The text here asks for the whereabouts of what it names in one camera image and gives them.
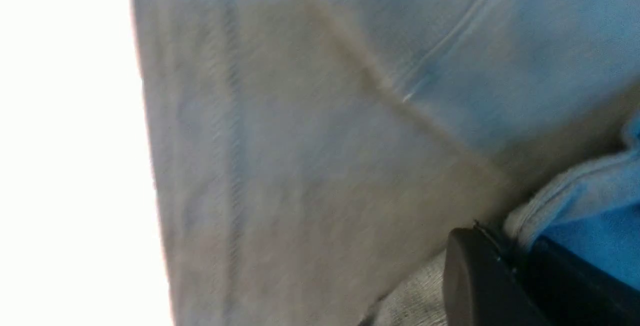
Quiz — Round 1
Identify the gray long-sleeved shirt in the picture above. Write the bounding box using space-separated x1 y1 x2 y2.
132 0 639 325

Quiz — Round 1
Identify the blue garment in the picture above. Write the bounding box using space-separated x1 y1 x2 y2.
503 115 640 289

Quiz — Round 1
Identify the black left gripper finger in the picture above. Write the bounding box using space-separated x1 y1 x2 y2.
442 223 640 325

